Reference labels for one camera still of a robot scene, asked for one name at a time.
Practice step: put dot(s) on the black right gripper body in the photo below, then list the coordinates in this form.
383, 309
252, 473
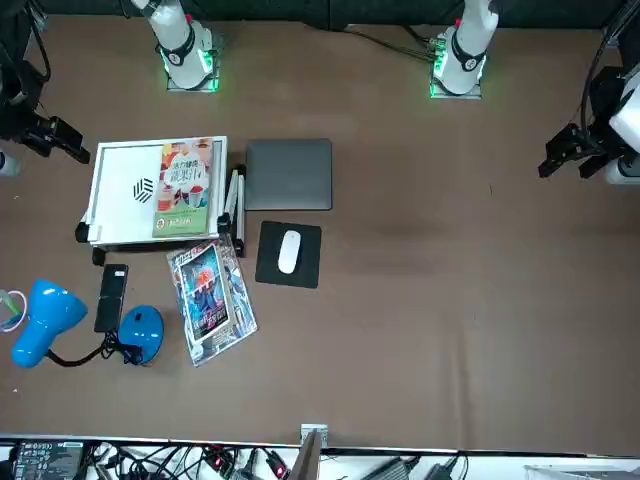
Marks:
20, 122

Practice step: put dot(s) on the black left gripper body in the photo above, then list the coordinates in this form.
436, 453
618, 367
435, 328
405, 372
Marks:
597, 137

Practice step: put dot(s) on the green-covered paperback book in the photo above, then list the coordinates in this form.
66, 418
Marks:
185, 190

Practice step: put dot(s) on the blue desk lamp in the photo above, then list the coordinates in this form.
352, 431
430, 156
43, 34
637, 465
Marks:
47, 315

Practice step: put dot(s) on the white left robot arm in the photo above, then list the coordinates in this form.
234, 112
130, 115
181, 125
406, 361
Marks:
467, 50

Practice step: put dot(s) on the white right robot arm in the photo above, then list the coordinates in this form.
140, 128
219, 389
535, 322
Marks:
180, 55

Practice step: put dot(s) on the white folding reading stand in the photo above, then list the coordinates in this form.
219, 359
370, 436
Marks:
120, 170

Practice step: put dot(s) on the green highlighter pen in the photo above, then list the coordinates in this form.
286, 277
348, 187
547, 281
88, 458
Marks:
7, 302

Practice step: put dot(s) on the pink mesh pen cup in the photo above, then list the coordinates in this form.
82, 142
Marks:
22, 305

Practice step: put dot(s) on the black folding phone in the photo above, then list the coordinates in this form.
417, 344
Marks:
111, 300

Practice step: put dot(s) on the comic magazine with orange figure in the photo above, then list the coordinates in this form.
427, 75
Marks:
205, 295

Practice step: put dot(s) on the grey closed laptop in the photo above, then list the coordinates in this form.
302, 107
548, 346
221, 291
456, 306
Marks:
288, 175

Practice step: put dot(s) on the comic magazine with pale cover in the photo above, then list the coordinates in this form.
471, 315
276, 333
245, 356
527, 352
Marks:
245, 305

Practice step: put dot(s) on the white computer mouse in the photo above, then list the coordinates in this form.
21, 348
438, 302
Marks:
289, 251

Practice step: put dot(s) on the black mouse pad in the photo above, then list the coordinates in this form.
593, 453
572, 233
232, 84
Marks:
310, 250

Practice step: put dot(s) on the white flat box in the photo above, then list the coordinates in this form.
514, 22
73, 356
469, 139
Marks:
580, 472

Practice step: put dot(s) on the black labelled power adapter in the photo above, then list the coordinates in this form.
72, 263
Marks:
45, 460

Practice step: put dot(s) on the black plug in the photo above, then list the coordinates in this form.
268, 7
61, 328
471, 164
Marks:
440, 472

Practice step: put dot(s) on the red-lit power strip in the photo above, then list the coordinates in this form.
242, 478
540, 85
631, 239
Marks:
217, 459

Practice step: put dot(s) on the grey power brick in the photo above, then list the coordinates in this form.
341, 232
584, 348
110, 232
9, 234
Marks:
390, 470

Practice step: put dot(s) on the aluminium camera post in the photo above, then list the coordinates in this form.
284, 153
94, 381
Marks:
307, 455

